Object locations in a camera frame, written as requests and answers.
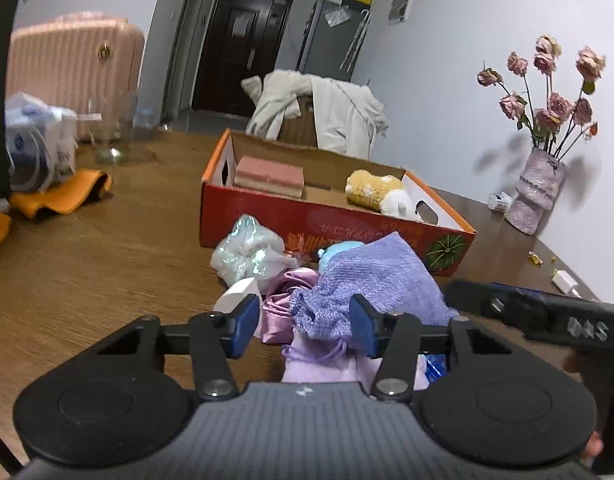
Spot person's right hand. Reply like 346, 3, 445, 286
583, 377, 614, 461

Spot dried pink roses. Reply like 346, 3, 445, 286
477, 34, 608, 161

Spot blue plush toy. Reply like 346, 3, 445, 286
317, 241, 366, 273

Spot lilac towel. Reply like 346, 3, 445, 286
281, 332, 430, 392

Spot iridescent crinkled bag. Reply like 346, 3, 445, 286
210, 214, 299, 286

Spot blue shiny wrapper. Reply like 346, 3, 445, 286
422, 354, 449, 379

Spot orange cardboard box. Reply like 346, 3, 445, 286
199, 128, 477, 277

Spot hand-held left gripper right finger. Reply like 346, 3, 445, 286
349, 294, 530, 402

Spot pink suitcase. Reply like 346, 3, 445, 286
7, 12, 146, 143

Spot pink rectangular box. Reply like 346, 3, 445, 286
234, 156, 306, 199

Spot translucent umbrella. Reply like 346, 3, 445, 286
339, 9, 372, 72

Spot white charger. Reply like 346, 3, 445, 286
552, 270, 584, 298

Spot white jacket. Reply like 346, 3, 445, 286
241, 70, 389, 158

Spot pink satin cloth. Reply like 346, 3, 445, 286
261, 267, 321, 345

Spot black cable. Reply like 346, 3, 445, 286
0, 420, 24, 476

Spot grey refrigerator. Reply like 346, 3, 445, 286
296, 0, 373, 83

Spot clear plastic bag pile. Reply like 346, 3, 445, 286
4, 92, 79, 194

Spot yellow and white plush toy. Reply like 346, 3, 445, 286
345, 170, 421, 221

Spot dark door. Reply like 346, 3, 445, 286
192, 0, 294, 118

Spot pink textured vase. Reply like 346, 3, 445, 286
504, 147, 567, 236

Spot white rounded object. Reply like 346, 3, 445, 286
213, 277, 264, 339

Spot purple knitted cloth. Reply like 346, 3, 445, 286
289, 232, 459, 352

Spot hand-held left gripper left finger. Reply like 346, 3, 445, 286
87, 294, 261, 402

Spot wooden chair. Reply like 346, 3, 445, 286
277, 97, 320, 149

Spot glass goblet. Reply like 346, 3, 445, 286
87, 89, 138, 164

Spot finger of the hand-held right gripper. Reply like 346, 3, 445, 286
444, 280, 543, 332

